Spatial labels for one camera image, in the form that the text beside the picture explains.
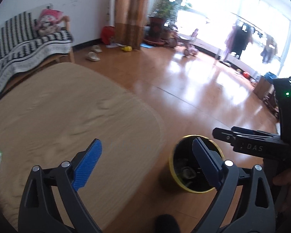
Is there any black gold trash bin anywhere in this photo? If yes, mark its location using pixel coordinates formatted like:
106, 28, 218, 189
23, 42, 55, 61
167, 135, 225, 194

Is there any person's right hand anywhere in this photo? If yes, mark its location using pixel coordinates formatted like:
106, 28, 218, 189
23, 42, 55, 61
273, 168, 291, 213

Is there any cardboard box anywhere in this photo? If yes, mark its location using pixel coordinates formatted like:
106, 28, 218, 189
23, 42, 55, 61
253, 76, 273, 100

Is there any clothes drying rack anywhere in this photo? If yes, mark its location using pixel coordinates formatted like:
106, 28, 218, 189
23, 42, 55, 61
219, 19, 278, 64

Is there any pink kids tricycle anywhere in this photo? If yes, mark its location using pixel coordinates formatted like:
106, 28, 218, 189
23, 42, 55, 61
167, 28, 199, 57

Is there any beige slipper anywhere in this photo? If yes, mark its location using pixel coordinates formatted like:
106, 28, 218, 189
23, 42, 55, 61
91, 45, 102, 53
86, 52, 100, 62

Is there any potted plant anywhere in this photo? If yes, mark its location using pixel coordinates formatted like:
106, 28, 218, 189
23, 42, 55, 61
144, 0, 181, 48

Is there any yellow toy on floor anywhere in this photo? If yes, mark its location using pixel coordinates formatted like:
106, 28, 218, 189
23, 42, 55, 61
121, 46, 132, 52

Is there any black white striped blanket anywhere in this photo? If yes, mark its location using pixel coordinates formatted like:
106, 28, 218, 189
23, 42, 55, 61
0, 11, 73, 94

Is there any red bag on floor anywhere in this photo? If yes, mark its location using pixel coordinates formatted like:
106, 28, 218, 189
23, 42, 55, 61
101, 26, 115, 45

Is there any pink cartoon pillow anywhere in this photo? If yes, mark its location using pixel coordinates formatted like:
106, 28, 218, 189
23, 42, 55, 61
35, 9, 63, 37

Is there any orange brown curtain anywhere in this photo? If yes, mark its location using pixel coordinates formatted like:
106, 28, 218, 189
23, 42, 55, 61
114, 0, 149, 50

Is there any wooden sofa frame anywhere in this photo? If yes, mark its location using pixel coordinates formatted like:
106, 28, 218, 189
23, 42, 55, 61
51, 15, 76, 64

